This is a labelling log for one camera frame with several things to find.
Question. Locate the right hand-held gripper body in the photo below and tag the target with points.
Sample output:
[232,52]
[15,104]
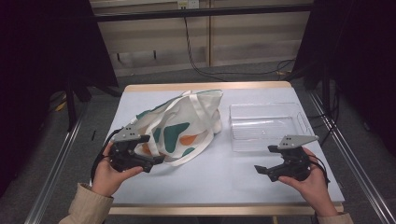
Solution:
[294,161]

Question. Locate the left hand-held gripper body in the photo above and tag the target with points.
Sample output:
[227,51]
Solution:
[123,155]

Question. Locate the white patterned tote bag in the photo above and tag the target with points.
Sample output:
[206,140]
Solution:
[186,112]

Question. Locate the person's left hand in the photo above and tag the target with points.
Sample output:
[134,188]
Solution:
[106,177]

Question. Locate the person's right hand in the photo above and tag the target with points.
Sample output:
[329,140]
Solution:
[317,189]

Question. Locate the clear plastic container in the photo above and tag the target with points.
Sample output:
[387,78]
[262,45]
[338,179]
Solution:
[261,124]

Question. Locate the small black stick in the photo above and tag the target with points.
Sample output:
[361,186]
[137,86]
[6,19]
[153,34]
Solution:
[93,135]

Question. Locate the black metal stand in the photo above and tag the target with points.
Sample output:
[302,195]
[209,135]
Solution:
[71,105]

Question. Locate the black curtain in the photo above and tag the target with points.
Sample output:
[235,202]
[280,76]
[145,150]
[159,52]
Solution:
[37,62]
[358,62]

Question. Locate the black horizontal bar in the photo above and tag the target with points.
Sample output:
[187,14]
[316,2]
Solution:
[202,12]

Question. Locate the white power outlet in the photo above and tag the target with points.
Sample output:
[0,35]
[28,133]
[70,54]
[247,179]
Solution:
[188,3]

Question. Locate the aluminium floor rail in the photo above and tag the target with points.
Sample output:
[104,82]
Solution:
[53,174]
[358,161]

